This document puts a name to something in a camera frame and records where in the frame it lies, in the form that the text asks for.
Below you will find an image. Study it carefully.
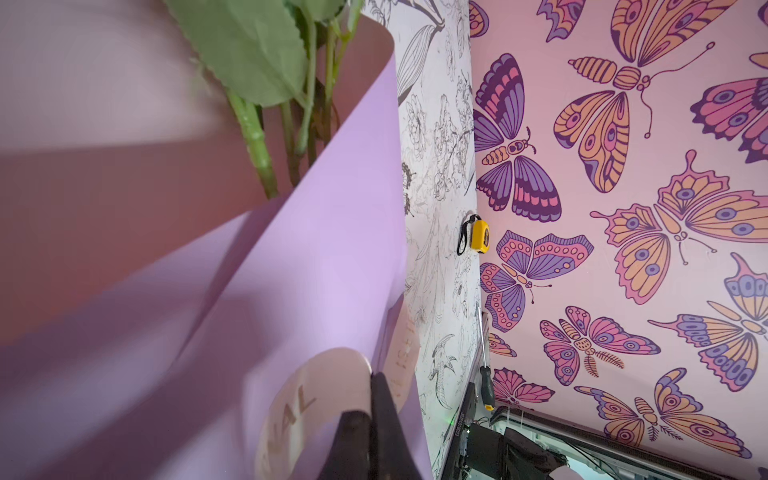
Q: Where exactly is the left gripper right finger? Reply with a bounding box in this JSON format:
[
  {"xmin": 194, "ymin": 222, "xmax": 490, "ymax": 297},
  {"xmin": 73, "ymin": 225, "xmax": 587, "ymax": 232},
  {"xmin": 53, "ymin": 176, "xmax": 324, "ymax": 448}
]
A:
[{"xmin": 370, "ymin": 372, "xmax": 422, "ymax": 480}]

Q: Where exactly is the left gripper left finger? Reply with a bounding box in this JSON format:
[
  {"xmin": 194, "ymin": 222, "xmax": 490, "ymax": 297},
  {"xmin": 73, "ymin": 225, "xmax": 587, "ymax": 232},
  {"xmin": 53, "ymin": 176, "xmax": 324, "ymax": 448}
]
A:
[{"xmin": 317, "ymin": 411, "xmax": 371, "ymax": 480}]

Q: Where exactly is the cream ribbon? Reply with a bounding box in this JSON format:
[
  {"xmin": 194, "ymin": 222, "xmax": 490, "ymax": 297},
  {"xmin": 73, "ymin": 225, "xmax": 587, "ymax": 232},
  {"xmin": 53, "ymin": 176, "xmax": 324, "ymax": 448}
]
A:
[{"xmin": 254, "ymin": 301, "xmax": 420, "ymax": 479}]

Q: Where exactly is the purple pink wrapping paper sheet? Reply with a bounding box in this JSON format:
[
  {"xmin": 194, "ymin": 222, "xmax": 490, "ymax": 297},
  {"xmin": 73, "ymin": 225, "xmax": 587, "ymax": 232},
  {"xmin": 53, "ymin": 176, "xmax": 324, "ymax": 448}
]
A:
[{"xmin": 1, "ymin": 1, "xmax": 406, "ymax": 479}]

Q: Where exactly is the white fake rose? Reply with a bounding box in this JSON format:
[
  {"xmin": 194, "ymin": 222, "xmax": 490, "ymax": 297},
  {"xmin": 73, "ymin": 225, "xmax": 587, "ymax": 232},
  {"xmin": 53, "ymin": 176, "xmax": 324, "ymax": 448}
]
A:
[{"xmin": 166, "ymin": 0, "xmax": 310, "ymax": 199}]

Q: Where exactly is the pink orange fake rose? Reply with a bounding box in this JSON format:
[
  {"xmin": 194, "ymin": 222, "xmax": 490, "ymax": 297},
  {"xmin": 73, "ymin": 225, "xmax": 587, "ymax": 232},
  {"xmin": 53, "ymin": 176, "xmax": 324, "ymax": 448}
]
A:
[{"xmin": 285, "ymin": 1, "xmax": 363, "ymax": 162}]

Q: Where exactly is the black yellow screwdriver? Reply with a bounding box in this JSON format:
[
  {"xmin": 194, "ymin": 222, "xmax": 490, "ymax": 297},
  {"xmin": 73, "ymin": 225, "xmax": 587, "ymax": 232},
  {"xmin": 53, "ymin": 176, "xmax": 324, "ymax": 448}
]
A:
[{"xmin": 477, "ymin": 307, "xmax": 495, "ymax": 412}]

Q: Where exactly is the yellow tape measure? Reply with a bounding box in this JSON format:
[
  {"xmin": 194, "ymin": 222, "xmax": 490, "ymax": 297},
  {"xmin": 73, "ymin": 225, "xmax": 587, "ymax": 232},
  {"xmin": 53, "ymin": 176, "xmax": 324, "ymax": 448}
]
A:
[{"xmin": 456, "ymin": 214, "xmax": 490, "ymax": 256}]

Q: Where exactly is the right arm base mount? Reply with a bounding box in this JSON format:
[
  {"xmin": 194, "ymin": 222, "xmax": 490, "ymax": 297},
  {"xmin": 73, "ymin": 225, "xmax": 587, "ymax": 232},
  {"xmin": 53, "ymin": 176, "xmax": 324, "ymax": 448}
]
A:
[{"xmin": 438, "ymin": 382, "xmax": 568, "ymax": 480}]

